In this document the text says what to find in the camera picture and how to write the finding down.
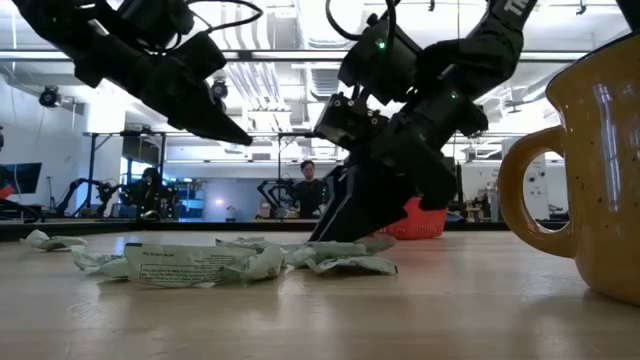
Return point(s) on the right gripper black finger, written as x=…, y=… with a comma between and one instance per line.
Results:
x=372, y=205
x=336, y=205

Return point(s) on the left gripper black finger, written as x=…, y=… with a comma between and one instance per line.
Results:
x=205, y=117

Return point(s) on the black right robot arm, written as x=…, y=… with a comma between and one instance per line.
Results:
x=480, y=45

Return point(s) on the blue storage bins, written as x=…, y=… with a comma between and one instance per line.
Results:
x=192, y=202

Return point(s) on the person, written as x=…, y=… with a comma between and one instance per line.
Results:
x=310, y=195

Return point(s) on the red plastic slotted basket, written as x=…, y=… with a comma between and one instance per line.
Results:
x=425, y=225

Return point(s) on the background robot with lights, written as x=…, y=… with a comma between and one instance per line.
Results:
x=150, y=192

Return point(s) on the yellow speckled ceramic mug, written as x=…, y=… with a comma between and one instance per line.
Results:
x=600, y=175

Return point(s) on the black ceiling camera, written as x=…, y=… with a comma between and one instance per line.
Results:
x=50, y=96
x=218, y=90

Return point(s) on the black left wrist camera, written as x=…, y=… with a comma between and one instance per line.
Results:
x=155, y=15

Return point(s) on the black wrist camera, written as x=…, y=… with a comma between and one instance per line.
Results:
x=350, y=120
x=155, y=15

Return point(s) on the black rig frame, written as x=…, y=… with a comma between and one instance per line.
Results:
x=279, y=155
x=91, y=175

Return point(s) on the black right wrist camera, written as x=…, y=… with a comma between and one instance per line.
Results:
x=350, y=120

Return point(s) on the white wall sign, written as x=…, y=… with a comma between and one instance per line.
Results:
x=537, y=185

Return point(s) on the white ceiling duct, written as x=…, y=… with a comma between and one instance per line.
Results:
x=315, y=25

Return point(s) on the black metal table frame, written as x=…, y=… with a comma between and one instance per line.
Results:
x=100, y=227

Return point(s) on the dark wall monitor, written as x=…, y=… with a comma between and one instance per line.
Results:
x=22, y=177

